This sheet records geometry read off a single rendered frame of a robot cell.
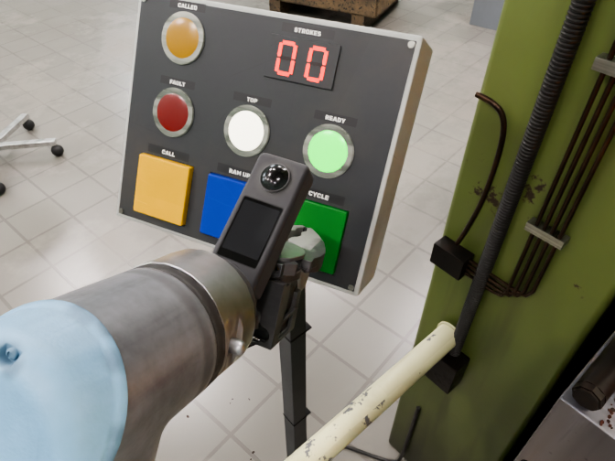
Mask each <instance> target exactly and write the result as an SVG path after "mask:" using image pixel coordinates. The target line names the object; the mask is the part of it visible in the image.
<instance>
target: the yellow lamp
mask: <svg viewBox="0 0 615 461"><path fill-rule="evenodd" d="M166 42H167V48H168V49H169V51H170V52H171V53H172V55H174V56H175V57H177V58H180V59H184V58H187V57H189V56H191V55H192V54H193V53H194V51H195V50H196V48H197V46H198V43H199V32H198V30H197V28H196V26H195V24H194V23H193V22H192V21H191V20H189V19H188V18H185V17H180V18H177V19H175V20H174V21H173V22H172V23H171V24H170V25H169V27H168V29H167V34H166Z"/></svg>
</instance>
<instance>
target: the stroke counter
mask: <svg viewBox="0 0 615 461"><path fill-rule="evenodd" d="M283 44H285V45H290V46H294V49H293V55H292V58H290V57H285V56H281V53H282V47H283ZM313 49H314V50H319V51H324V52H325V53H324V58H323V62H322V63H317V62H313V61H311V58H312V53H313ZM325 50H326V48H322V47H317V46H314V47H313V48H310V49H309V53H308V58H307V61H308V62H310V64H307V66H306V71H305V76H304V77H307V80H310V81H314V82H319V80H323V75H324V71H325V67H322V64H323V65H326V62H327V57H328V53H329V52H328V51H325ZM296 54H297V46H295V42H291V41H286V40H283V43H279V49H278V53H277V56H280V58H277V59H276V64H275V70H276V71H277V74H280V75H284V76H289V74H292V73H293V68H294V64H295V62H294V61H293V60H292V59H296ZM280 59H283V60H288V61H291V64H290V70H289V72H284V71H280V70H278V68H279V63H280ZM310 65H312V66H317V67H321V71H320V75H319V79H316V78H311V77H308V72H309V67H310Z"/></svg>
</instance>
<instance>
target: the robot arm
mask: <svg viewBox="0 0 615 461"><path fill-rule="evenodd" d="M313 180H314V178H313V176H312V174H311V171H310V169H309V167H308V166H307V165H304V164H301V163H298V162H295V161H292V160H288V159H285V158H283V157H280V156H276V155H271V154H267V153H263V154H260V155H259V157H258V159H257V162H256V164H255V166H254V169H253V171H252V173H251V175H250V176H249V178H248V180H247V182H246V184H245V186H244V188H243V191H242V193H241V195H240V197H239V198H238V200H237V202H236V204H235V207H234V209H233V211H232V214H231V216H230V217H229V219H228V221H227V223H226V225H225V227H224V229H223V231H222V233H221V236H220V238H219V239H218V241H217V243H216V245H215V247H214V249H213V252H212V253H211V252H207V251H204V250H197V249H185V250H182V251H178V252H172V253H170V254H168V255H165V256H162V257H159V258H157V259H155V260H152V261H150V262H147V263H142V264H140V265H137V266H136V267H134V268H133V269H131V270H128V271H125V272H123V273H119V274H116V275H114V276H111V277H108V278H106V279H103V280H101V281H99V282H96V283H93V284H89V285H86V286H83V287H82V288H79V289H76V290H74V291H71V292H68V293H66V294H64V295H60V296H57V297H54V298H51V299H49V300H39V301H35V302H31V303H27V304H24V305H21V306H18V307H16V308H14V309H12V310H10V311H8V312H6V313H5V314H3V315H1V316H0V461H156V453H157V449H158V446H159V442H160V438H161V435H162V433H163V431H164V429H165V427H166V426H167V424H168V422H169V421H170V420H171V419H172V418H173V417H174V416H176V415H177V414H178V413H179V412H180V411H181V410H183V409H184V408H185V407H186V406H187V405H188V404H189V403H191V402H192V401H193V400H194V399H195V398H196V397H197V396H199V395H200V394H201V393H202V392H203V391H204V390H205V389H206V388H208V387H209V386H210V384H211V383H212V382H213V381H215V379H216V378H217V377H219V376H220V375H221V374H222V373H223V372H224V371H225V370H227V369H228V368H229V367H230V366H231V365H232V364H233V363H234V362H235V361H236V360H237V359H239V358H240V357H241V356H242V355H243V354H244V352H245V351H246V350H247V349H248V348H250V347H252V346H254V345H258V346H260V347H263V348H267V349H269V350H271V349H272V348H273V347H274V346H275V345H276V344H278V343H279V342H280V341H281V340H282V339H283V338H284V337H285V336H286V335H287V334H288V333H289V332H290V331H291V330H292V329H293V328H294V325H295V321H296V317H297V310H298V303H299V298H300V295H301V291H302V290H303V289H304V288H305V286H306V283H307V281H308V276H309V273H316V272H317V271H319V270H320V268H321V267H322V264H323V261H324V257H325V252H326V248H325V243H324V241H323V240H322V239H321V238H320V237H319V235H318V234H317V233H316V232H315V231H314V230H313V229H311V228H306V227H305V226H302V225H294V223H295V221H296V219H297V216H298V213H299V211H300V210H301V208H302V205H303V203H304V201H305V199H306V197H307V194H308V192H309V190H310V188H311V185H312V183H313ZM296 285H297V288H296ZM284 329H286V330H285V331H283V330H284ZM282 331H283V332H282ZM281 332H282V333H281ZM280 333H281V334H280ZM279 334H280V335H279ZM253 337H254V338H253ZM256 338H257V339H256ZM258 339H260V340H258Z"/></svg>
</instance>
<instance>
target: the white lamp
mask: <svg viewBox="0 0 615 461"><path fill-rule="evenodd" d="M229 136H230V139H231V141H232V143H233V144H234V145H235V146H236V147H237V148H238V149H241V150H243V151H251V150H253V149H255V148H256V147H257V146H258V145H259V144H260V143H261V141H262V139H263V136H264V127H263V124H262V122H261V120H260V118H259V117H258V116H257V115H256V114H254V113H252V112H248V111H243V112H239V113H237V114H235V115H234V116H233V117H232V120H231V122H230V125H229Z"/></svg>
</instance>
